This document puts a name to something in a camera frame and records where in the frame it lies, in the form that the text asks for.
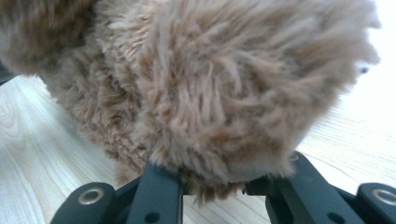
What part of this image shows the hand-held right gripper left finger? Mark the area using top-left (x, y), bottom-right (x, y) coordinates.
top-left (125, 159), bottom-right (185, 224)

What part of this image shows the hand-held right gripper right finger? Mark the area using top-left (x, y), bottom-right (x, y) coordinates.
top-left (245, 150), bottom-right (366, 224)

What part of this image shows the brown teddy bear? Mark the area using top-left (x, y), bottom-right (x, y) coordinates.
top-left (0, 0), bottom-right (382, 206)

